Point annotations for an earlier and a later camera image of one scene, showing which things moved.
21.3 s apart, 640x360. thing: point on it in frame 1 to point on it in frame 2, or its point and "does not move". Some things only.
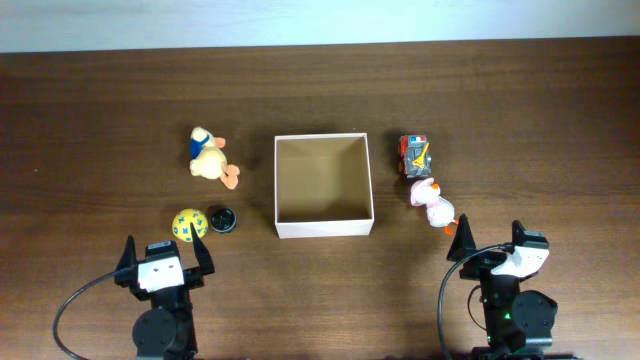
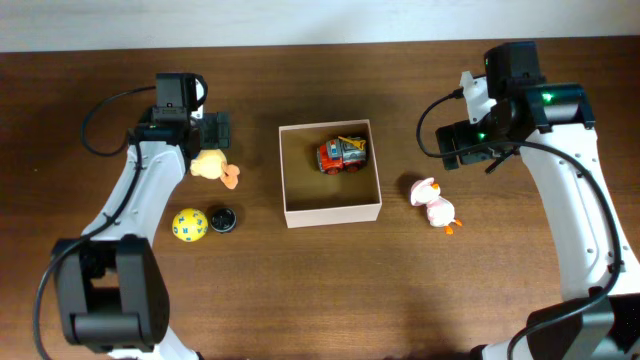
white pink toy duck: (440, 212) does not move
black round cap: (224, 220) does not move
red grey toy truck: (414, 157) to (342, 154)
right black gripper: (480, 270) to (451, 148)
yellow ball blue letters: (181, 224) does not move
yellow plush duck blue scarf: (207, 160) does not move
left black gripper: (127, 272) to (221, 136)
